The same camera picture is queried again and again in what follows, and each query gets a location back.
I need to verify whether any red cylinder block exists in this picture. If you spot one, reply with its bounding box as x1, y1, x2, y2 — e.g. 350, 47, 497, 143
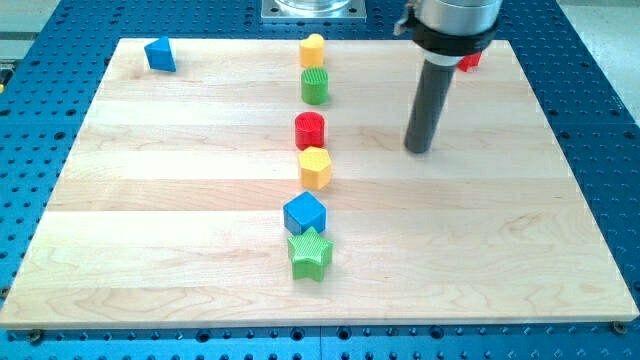
294, 112, 325, 150

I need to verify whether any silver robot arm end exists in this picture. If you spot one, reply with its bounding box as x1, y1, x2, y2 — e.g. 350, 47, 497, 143
393, 0, 502, 67

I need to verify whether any red block behind arm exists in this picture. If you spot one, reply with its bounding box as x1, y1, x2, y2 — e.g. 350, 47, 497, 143
457, 52, 482, 72

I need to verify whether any light wooden board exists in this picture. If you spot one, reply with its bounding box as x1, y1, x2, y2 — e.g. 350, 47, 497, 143
1, 39, 638, 330

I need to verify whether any yellow hexagon block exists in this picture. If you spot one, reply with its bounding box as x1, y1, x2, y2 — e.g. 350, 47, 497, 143
298, 146, 332, 190

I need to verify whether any blue cube block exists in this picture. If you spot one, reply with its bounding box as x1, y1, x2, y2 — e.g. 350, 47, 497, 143
283, 192, 327, 235

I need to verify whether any green star block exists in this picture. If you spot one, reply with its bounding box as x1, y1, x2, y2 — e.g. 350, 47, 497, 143
287, 227, 334, 282

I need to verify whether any green cylinder block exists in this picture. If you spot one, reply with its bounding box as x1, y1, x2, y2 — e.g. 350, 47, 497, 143
301, 68, 329, 105

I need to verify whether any yellow heart block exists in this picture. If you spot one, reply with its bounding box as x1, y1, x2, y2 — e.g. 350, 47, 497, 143
299, 33, 325, 68

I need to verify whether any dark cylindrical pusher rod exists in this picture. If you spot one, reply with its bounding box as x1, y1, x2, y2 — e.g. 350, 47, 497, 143
404, 60, 455, 154

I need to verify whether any blue triangle block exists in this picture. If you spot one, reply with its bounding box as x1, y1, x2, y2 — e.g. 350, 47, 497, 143
144, 36, 176, 72

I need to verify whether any blue perforated metal table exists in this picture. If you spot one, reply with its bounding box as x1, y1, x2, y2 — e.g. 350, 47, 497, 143
1, 0, 639, 360

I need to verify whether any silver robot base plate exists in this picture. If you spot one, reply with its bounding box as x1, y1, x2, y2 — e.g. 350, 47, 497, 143
261, 0, 367, 21

